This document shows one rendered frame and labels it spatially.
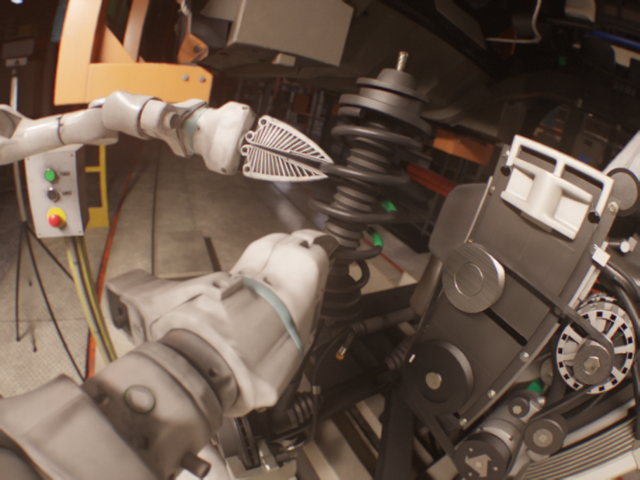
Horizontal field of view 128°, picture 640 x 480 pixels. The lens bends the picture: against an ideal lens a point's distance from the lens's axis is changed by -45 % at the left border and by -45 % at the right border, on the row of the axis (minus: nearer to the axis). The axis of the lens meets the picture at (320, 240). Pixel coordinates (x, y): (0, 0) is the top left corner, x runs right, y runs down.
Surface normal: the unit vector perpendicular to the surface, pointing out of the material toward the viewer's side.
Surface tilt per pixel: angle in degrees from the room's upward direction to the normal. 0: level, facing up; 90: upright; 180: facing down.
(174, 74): 90
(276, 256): 43
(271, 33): 90
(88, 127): 70
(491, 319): 90
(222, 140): 76
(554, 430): 90
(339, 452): 0
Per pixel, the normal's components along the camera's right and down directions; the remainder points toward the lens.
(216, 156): -0.07, 0.23
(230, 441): 0.50, -0.22
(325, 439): 0.22, -0.87
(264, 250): -0.21, -0.44
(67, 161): 0.47, 0.49
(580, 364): -0.85, 0.05
